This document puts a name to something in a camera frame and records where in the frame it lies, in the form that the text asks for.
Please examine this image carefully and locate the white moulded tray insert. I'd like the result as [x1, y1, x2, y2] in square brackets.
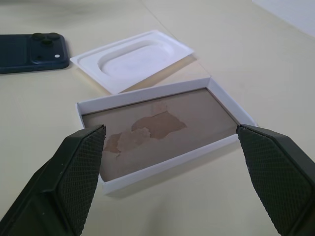
[69, 29, 196, 95]

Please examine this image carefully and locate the dark blue smartphone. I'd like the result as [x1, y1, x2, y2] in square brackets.
[0, 32, 70, 75]

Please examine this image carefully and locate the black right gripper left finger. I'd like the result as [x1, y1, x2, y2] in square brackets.
[0, 124, 107, 236]

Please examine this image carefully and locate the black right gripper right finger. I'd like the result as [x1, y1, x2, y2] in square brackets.
[236, 123, 315, 236]

